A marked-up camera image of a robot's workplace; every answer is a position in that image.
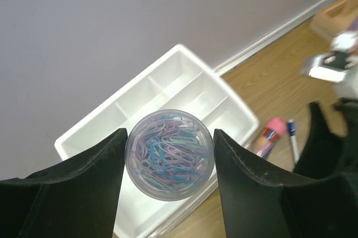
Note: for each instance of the white plastic drawer organizer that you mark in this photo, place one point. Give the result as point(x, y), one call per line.
point(178, 80)

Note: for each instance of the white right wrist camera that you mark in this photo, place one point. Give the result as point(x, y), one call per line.
point(335, 65)

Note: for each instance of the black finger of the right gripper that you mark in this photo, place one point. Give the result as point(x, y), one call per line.
point(324, 152)

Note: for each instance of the clear jar of paperclips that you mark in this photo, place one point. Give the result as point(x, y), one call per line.
point(169, 155)

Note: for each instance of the blue cap white marker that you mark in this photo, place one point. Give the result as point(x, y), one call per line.
point(294, 144)

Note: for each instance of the pink cap pencil tube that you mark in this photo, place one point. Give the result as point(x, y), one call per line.
point(269, 136)

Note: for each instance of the white metal table rail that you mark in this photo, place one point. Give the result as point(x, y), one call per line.
point(272, 36)

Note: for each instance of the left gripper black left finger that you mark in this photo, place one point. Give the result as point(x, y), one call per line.
point(75, 198)

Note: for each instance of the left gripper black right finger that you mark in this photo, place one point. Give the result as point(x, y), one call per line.
point(260, 199)

